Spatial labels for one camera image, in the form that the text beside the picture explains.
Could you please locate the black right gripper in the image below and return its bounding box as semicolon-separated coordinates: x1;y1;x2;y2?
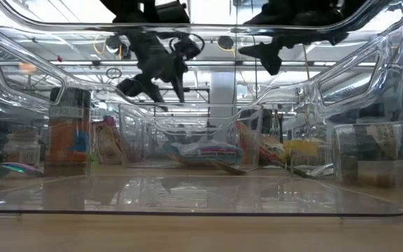
238;30;350;76

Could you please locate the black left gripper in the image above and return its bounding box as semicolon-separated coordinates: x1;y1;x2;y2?
116;31;205;113

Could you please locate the orange label spice jar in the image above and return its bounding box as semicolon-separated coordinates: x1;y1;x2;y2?
43;87;92;177

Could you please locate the green herb spice jar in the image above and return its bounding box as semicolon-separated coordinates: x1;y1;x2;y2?
333;121;403;187

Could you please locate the small clear spice jar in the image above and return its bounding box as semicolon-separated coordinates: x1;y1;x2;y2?
4;126;42;166

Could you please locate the clear plastic bin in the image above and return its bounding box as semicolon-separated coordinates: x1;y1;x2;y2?
0;0;403;220
141;112;236;161
118;102;264;169

